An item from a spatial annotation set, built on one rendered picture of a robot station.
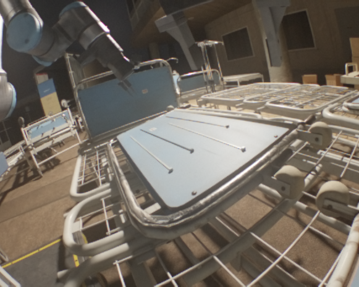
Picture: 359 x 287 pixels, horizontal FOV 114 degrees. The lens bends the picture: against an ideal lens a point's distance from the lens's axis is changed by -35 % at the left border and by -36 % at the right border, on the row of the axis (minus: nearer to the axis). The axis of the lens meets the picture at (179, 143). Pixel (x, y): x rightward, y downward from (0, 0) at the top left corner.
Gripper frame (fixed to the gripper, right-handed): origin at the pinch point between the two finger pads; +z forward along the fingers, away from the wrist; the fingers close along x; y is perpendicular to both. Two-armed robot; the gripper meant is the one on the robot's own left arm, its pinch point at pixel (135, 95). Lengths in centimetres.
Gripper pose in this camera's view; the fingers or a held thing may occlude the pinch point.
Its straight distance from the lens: 54.9
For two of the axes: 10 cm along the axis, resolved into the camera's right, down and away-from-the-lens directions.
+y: 6.6, -7.1, 2.5
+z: 6.1, 7.0, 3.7
